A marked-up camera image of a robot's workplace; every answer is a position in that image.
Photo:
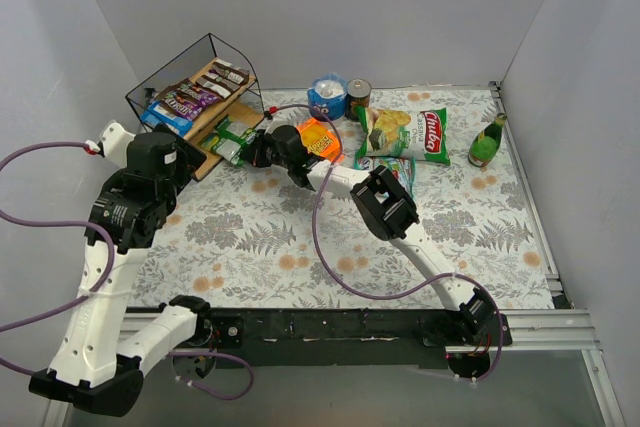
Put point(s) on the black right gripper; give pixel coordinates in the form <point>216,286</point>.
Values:
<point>257,151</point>

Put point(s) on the green glass bottle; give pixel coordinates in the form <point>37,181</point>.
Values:
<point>487,142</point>

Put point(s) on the brown chocolate bar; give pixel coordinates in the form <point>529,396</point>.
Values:
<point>229,72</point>
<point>221,88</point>

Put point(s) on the Chuba cassava chips bag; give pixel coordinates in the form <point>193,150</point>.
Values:
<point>413,135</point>

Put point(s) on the floral table mat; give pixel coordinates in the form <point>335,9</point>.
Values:
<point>245,237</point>

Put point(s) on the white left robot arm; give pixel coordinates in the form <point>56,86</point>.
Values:
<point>94,370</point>

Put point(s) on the brown M&M's candy bag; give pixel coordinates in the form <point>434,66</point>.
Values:
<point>191,91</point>

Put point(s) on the blue wafer bar wrapper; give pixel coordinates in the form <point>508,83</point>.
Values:
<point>158,113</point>

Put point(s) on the blue monster tissue roll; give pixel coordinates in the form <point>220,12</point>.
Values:
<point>327,97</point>

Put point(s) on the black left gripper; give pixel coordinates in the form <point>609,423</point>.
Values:
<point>187,158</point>

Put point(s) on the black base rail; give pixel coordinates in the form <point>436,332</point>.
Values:
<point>348,337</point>

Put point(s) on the green Spring candy bag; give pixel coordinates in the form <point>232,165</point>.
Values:
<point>229,139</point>

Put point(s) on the purple M&M's candy bag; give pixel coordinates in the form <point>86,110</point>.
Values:
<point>183,107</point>

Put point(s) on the teal Fox's candy bag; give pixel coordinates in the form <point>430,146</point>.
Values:
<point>402,169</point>

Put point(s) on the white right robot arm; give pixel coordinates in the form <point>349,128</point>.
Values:
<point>390,214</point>

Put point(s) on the dark tin can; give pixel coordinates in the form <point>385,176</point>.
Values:
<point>357,95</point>

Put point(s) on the orange candy box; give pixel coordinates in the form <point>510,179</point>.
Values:
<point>319,140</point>

